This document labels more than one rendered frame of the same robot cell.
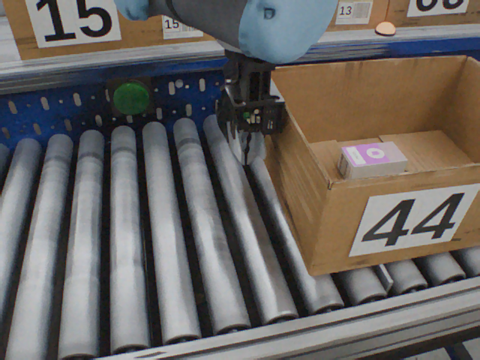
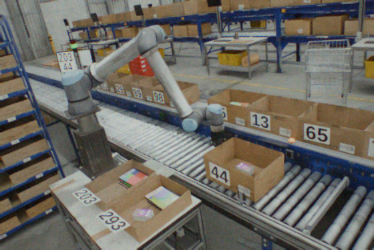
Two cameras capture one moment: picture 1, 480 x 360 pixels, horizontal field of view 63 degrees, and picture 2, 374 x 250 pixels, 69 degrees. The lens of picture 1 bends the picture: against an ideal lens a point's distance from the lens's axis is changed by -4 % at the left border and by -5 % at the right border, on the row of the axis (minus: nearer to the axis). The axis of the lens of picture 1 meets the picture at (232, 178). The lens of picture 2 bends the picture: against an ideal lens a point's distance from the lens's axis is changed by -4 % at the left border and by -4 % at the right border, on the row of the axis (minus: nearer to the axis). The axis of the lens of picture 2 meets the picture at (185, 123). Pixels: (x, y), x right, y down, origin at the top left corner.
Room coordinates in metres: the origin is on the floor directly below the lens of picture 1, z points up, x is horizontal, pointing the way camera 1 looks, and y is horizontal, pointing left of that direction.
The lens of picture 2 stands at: (-0.42, -1.44, 1.82)
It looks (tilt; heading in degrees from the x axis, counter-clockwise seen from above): 24 degrees down; 64
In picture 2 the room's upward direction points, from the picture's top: 9 degrees counter-clockwise
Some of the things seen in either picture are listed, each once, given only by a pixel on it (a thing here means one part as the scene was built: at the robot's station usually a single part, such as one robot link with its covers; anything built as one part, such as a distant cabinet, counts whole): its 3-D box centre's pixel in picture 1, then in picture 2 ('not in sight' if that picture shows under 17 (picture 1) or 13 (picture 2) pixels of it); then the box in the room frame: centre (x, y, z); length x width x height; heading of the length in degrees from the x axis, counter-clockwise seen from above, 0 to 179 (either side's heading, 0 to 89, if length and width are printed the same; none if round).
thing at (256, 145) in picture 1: (258, 145); not in sight; (0.51, -0.04, 0.84); 0.06 x 0.03 x 0.09; 13
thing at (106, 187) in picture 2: not in sight; (121, 184); (-0.16, 0.14, 0.80); 0.38 x 0.28 x 0.10; 14
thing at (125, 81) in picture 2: not in sight; (132, 85); (0.58, 1.79, 0.96); 0.39 x 0.29 x 0.17; 102
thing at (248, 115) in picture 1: (251, 87); (218, 138); (0.50, -0.03, 0.94); 0.09 x 0.08 x 0.12; 13
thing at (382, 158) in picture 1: (371, 163); (244, 170); (0.54, -0.24, 0.78); 0.10 x 0.06 x 0.05; 101
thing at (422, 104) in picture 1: (402, 149); (243, 166); (0.51, -0.27, 0.83); 0.39 x 0.29 x 0.17; 101
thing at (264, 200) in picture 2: not in sight; (278, 187); (0.61, -0.46, 0.72); 0.52 x 0.05 x 0.05; 12
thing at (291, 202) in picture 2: not in sight; (298, 195); (0.63, -0.58, 0.72); 0.52 x 0.05 x 0.05; 12
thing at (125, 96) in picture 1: (131, 99); not in sight; (0.70, 0.20, 0.81); 0.07 x 0.01 x 0.07; 102
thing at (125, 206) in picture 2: not in sight; (150, 204); (-0.09, -0.17, 0.80); 0.38 x 0.28 x 0.10; 14
